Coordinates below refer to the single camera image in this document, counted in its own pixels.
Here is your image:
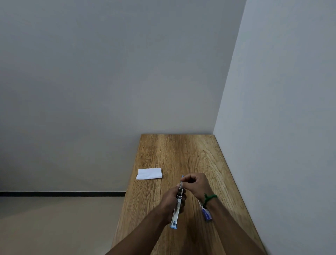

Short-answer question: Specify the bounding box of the folded white paper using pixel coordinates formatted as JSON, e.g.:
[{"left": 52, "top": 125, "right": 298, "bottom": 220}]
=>
[{"left": 136, "top": 168, "right": 163, "bottom": 180}]

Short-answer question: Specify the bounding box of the person's right hand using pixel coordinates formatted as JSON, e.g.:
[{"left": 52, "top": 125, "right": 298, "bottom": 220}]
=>
[{"left": 180, "top": 173, "right": 214, "bottom": 203}]

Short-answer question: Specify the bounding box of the person's left hand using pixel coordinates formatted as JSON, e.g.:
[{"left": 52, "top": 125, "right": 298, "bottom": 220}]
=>
[{"left": 159, "top": 185, "right": 187, "bottom": 225}]

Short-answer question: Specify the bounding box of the person's right forearm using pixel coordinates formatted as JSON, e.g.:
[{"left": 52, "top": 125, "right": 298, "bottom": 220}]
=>
[{"left": 202, "top": 196, "right": 266, "bottom": 255}]

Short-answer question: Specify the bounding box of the green thread wristband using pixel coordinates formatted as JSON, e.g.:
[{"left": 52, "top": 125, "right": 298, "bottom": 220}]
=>
[{"left": 203, "top": 194, "right": 218, "bottom": 209}]

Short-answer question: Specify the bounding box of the black skirting strip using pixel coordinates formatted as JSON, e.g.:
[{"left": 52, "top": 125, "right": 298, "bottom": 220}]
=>
[{"left": 0, "top": 192, "right": 126, "bottom": 197}]

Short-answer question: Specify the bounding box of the person's left forearm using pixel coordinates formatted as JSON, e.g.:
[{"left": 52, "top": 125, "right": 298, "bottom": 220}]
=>
[{"left": 105, "top": 208, "right": 174, "bottom": 255}]

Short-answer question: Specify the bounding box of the blue and white stapler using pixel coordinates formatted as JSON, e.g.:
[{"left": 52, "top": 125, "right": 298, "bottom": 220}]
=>
[{"left": 170, "top": 175, "right": 185, "bottom": 230}]

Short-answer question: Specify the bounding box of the small white blue staple box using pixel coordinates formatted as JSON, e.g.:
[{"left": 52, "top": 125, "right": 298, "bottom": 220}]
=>
[{"left": 198, "top": 201, "right": 213, "bottom": 221}]

